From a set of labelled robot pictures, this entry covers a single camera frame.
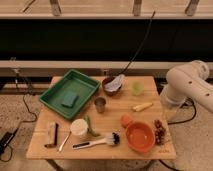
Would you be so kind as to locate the dark red grape bunch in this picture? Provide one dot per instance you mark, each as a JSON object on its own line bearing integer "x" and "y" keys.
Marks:
{"x": 160, "y": 132}

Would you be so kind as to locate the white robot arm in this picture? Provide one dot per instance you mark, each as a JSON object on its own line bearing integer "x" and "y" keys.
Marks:
{"x": 186, "y": 81}

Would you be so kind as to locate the small metal cup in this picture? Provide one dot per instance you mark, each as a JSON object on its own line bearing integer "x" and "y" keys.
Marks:
{"x": 100, "y": 103}

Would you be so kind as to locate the translucent green plastic cup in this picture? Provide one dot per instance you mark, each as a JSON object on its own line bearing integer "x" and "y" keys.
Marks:
{"x": 137, "y": 88}

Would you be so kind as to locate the white crumpled cloth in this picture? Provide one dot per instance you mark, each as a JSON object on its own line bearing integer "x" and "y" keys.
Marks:
{"x": 115, "y": 83}

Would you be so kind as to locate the dark red bowl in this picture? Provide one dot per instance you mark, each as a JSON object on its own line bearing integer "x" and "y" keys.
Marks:
{"x": 107, "y": 80}

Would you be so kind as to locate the green plastic tray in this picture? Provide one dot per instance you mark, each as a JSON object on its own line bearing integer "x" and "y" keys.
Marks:
{"x": 72, "y": 81}

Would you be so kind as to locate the green sponge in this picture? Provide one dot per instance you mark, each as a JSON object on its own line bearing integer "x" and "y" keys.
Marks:
{"x": 69, "y": 99}

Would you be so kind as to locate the green bean pod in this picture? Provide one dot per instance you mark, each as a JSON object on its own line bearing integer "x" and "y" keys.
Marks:
{"x": 90, "y": 129}

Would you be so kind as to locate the wooden folding table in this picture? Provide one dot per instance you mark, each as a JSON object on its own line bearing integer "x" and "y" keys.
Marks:
{"x": 109, "y": 121}

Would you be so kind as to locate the white round container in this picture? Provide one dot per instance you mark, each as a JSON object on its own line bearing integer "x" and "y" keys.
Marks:
{"x": 79, "y": 127}

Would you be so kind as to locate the white dish brush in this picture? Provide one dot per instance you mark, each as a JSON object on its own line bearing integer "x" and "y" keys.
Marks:
{"x": 109, "y": 139}

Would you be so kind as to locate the metal spoon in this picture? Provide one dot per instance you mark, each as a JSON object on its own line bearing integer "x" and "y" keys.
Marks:
{"x": 64, "y": 142}

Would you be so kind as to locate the black power adapter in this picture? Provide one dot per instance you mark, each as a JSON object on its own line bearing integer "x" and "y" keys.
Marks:
{"x": 5, "y": 140}

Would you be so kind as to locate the orange pot with handle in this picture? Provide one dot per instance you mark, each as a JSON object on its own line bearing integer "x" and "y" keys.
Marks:
{"x": 140, "y": 136}

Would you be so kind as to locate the wooden handled spatula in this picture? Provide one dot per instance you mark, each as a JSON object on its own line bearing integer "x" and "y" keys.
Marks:
{"x": 51, "y": 135}

